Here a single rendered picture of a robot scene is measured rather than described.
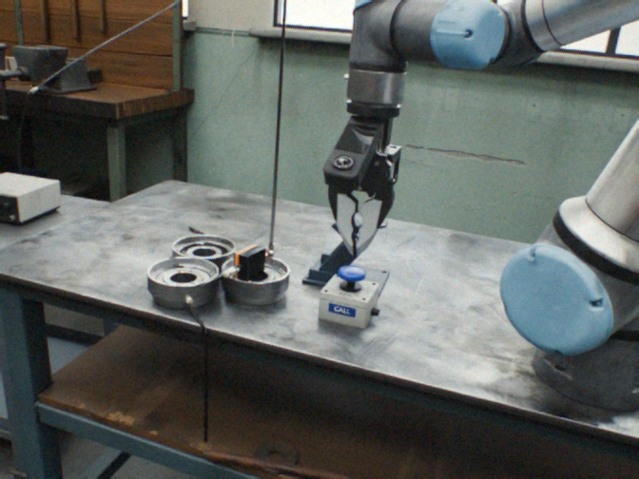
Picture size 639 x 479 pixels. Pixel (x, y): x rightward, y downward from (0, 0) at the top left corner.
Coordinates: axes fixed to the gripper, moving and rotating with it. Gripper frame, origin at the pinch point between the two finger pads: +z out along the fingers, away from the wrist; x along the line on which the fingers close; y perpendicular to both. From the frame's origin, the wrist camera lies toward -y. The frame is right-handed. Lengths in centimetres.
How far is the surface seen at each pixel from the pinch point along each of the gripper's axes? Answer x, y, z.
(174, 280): 26.3, -5.2, 8.9
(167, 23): 128, 150, -23
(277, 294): 10.6, -2.1, 8.8
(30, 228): 88, 28, 23
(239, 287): 15.5, -5.0, 7.6
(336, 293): 1.3, -2.8, 6.1
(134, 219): 51, 19, 11
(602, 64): -42, 152, -22
